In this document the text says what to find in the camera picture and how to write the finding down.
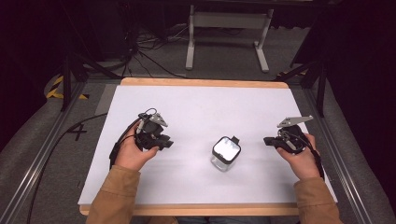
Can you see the black metal stand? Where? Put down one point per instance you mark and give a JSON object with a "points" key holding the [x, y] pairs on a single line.
{"points": [[316, 81], [73, 71]]}

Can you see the white metal stand frame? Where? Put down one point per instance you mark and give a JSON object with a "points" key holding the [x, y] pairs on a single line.
{"points": [[227, 20]]}

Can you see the white table mat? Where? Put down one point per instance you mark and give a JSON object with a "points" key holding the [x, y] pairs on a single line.
{"points": [[199, 109]]}

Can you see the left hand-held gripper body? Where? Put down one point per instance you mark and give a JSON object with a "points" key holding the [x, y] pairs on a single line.
{"points": [[151, 128]]}

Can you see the clear square jar with lid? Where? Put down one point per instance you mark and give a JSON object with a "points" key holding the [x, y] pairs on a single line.
{"points": [[225, 153]]}

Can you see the aluminium rail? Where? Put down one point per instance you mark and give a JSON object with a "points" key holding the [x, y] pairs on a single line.
{"points": [[339, 155], [34, 161]]}

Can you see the person's left hand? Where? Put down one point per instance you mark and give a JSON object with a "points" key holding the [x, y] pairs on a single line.
{"points": [[132, 155]]}

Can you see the person's right hand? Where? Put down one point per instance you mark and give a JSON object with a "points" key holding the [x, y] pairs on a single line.
{"points": [[302, 165]]}

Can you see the yellow black floor tape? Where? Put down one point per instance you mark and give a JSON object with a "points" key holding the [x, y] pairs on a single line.
{"points": [[57, 90]]}

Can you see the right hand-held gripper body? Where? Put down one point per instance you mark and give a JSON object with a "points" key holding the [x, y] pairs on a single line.
{"points": [[291, 137]]}

